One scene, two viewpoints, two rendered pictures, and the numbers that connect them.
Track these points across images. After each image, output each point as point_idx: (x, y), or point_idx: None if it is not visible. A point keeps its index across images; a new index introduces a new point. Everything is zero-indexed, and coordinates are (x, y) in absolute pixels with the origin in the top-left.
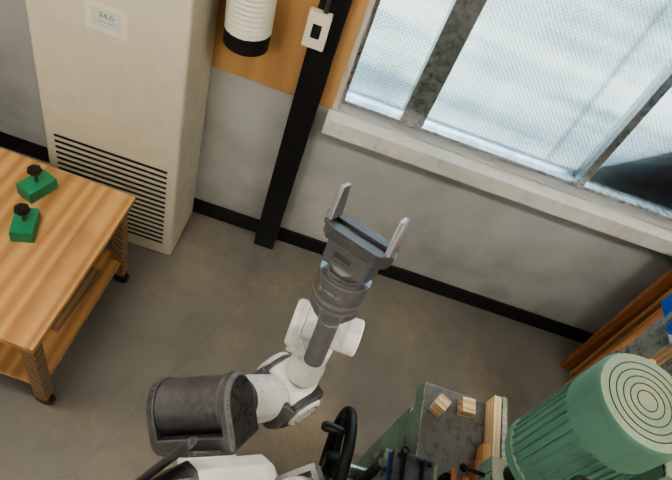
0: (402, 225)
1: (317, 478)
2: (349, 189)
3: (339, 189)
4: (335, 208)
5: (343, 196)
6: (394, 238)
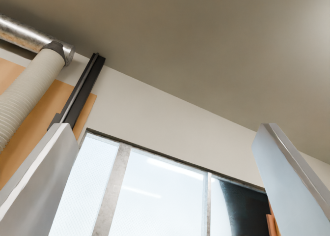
0: (275, 126)
1: None
2: (72, 160)
3: (47, 131)
4: (23, 184)
5: (58, 159)
6: (298, 162)
